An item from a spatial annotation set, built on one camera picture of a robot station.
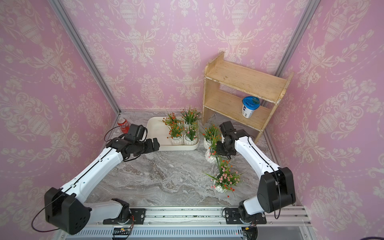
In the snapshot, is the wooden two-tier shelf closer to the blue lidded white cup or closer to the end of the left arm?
the blue lidded white cup

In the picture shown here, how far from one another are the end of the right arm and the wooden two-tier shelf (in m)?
0.19

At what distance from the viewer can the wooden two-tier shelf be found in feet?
2.37

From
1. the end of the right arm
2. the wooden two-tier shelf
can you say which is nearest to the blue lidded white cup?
the wooden two-tier shelf

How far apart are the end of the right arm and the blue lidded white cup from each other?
0.66 feet

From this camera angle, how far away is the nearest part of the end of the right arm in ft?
1.98

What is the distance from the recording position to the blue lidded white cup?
82cm
